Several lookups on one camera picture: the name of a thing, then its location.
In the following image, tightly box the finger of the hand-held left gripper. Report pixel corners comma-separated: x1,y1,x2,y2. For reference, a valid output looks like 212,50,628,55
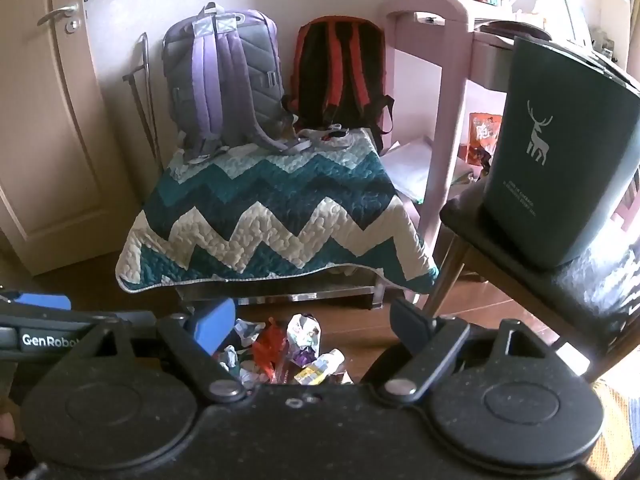
0,291,72,315

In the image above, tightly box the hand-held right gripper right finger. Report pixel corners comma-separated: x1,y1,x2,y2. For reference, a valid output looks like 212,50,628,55
377,297,557,403

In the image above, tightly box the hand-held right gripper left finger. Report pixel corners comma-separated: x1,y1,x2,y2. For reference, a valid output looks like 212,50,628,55
75,297,249,404

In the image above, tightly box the red plastic wrapper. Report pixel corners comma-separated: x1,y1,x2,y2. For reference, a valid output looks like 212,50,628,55
252,317,291,377

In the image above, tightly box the teal print paper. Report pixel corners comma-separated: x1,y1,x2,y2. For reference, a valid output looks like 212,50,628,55
287,312,322,357

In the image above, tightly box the small white yellow-label bottle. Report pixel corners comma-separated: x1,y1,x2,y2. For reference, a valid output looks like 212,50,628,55
294,349,346,386

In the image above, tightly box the dark green deer trash bin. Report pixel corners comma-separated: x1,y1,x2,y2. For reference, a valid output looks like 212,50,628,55
480,35,640,269

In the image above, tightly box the teal white zigzag quilt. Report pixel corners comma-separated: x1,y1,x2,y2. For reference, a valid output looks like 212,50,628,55
115,126,442,295

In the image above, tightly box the dark wooden chair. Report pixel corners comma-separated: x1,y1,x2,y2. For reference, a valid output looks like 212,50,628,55
424,191,640,383

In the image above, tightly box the white paper stack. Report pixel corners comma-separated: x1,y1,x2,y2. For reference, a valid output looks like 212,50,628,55
384,135,434,204

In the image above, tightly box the beige room door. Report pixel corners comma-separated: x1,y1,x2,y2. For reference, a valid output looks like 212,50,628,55
0,0,166,277

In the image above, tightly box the orange snack bag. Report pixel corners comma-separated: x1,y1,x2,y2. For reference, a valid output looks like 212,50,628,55
467,112,504,164

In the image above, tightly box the thin metal stick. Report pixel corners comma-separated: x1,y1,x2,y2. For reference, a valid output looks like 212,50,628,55
122,32,164,172

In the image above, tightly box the patterned floor rug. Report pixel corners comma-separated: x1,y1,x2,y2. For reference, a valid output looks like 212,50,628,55
589,379,640,467

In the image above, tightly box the purple grey backpack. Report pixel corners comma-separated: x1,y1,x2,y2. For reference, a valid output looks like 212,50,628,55
162,3,322,164

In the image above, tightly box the red black backpack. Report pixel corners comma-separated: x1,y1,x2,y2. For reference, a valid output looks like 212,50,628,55
280,15,396,157

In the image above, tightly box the pink desk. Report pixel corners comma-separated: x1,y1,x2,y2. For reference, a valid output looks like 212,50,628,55
378,0,632,262

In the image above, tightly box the metal door handle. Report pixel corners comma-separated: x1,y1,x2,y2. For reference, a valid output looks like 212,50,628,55
37,2,81,27

